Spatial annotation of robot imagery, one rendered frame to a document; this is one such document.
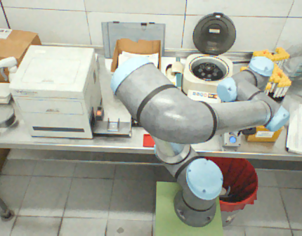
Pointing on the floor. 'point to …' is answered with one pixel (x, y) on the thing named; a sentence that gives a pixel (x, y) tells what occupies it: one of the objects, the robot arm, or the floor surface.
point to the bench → (33, 152)
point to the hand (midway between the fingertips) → (237, 135)
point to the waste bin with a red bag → (233, 171)
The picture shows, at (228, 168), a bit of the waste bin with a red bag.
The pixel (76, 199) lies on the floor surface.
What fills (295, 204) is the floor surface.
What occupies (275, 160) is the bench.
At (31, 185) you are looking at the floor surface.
